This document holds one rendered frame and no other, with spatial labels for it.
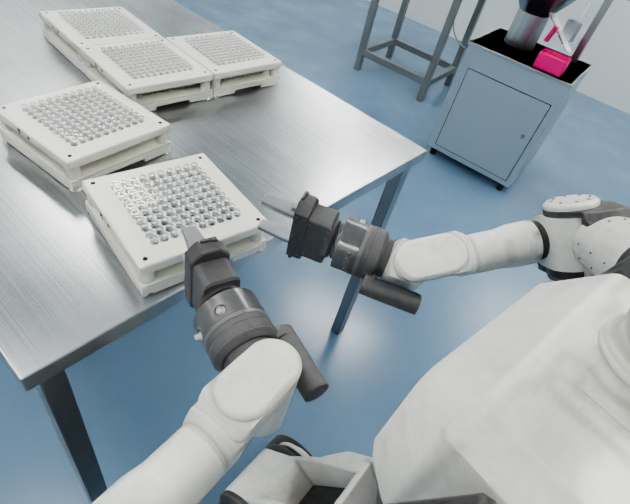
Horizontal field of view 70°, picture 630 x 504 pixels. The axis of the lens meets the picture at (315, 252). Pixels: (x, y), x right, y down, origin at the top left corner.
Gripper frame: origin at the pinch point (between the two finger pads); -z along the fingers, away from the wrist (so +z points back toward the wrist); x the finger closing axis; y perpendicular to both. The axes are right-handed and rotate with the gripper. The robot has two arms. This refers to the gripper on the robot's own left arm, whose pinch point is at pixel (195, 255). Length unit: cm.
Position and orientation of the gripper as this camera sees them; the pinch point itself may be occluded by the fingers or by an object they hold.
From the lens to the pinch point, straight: 67.4
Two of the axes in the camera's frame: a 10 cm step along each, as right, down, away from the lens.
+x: -2.0, 7.1, 6.8
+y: 8.4, -2.4, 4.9
